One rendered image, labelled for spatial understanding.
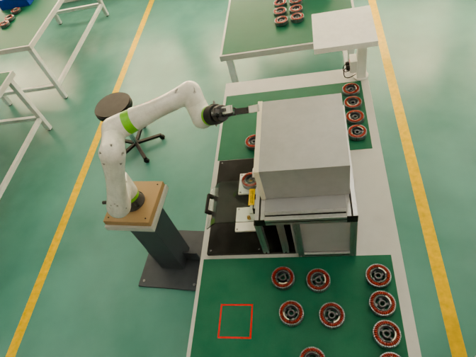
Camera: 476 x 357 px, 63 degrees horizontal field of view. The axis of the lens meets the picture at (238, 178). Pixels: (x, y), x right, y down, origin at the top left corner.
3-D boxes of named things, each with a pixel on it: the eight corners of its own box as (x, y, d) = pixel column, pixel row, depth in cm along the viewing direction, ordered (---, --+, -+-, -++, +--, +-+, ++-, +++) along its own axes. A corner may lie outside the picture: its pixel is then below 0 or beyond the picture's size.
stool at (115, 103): (107, 166, 376) (76, 125, 333) (120, 129, 406) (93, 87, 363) (159, 161, 365) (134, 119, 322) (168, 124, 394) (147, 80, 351)
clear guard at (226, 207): (206, 229, 187) (202, 223, 183) (212, 189, 202) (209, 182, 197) (273, 227, 180) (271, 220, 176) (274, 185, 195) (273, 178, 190)
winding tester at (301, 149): (261, 200, 178) (253, 172, 162) (264, 130, 204) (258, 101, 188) (350, 195, 169) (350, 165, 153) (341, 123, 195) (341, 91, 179)
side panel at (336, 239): (298, 256, 197) (292, 224, 172) (298, 251, 198) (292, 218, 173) (356, 255, 191) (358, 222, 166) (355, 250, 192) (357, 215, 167)
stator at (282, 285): (271, 270, 195) (270, 266, 192) (294, 268, 193) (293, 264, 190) (273, 291, 188) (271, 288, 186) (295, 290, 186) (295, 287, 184)
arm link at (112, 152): (106, 223, 212) (95, 153, 173) (108, 200, 222) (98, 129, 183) (131, 222, 214) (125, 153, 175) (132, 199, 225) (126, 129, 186)
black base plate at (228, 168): (207, 256, 208) (206, 253, 206) (220, 163, 246) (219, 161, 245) (296, 253, 198) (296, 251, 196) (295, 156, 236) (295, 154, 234)
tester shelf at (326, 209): (256, 226, 175) (253, 220, 172) (261, 119, 216) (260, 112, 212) (358, 222, 166) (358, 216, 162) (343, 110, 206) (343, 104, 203)
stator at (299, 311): (294, 297, 184) (293, 295, 181) (309, 317, 177) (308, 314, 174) (275, 312, 182) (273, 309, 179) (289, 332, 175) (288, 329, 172)
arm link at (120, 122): (110, 150, 195) (94, 135, 186) (112, 133, 203) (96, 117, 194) (142, 136, 191) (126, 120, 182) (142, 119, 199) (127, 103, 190)
